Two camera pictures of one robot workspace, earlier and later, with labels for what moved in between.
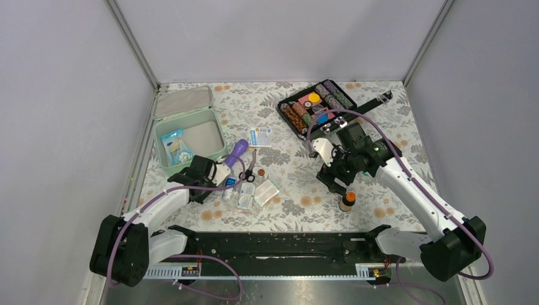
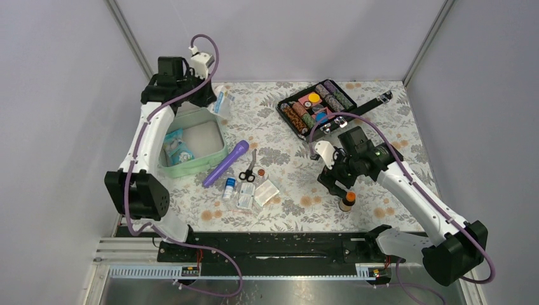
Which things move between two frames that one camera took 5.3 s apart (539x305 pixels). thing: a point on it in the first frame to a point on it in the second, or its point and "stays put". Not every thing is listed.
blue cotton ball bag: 176,147 stays put
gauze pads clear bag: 265,192 stays put
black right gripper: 327,175 stays put
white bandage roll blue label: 227,194 stays put
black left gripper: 201,198 to 209,96
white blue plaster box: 260,137 to 223,105
